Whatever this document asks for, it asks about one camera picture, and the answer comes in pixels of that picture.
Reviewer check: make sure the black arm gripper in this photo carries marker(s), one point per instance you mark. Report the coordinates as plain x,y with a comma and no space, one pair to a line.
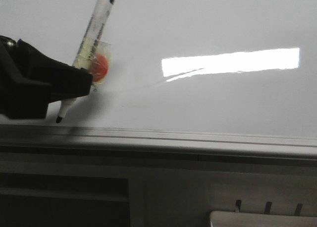
29,80

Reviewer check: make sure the white whiteboard marker with magnet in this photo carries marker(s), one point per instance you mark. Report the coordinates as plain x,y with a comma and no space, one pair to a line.
89,56

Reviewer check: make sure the white framed whiteboard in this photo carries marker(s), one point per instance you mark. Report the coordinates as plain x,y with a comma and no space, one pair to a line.
196,76

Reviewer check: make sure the white tray with clips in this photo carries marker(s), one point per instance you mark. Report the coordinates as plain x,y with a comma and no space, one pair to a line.
265,219

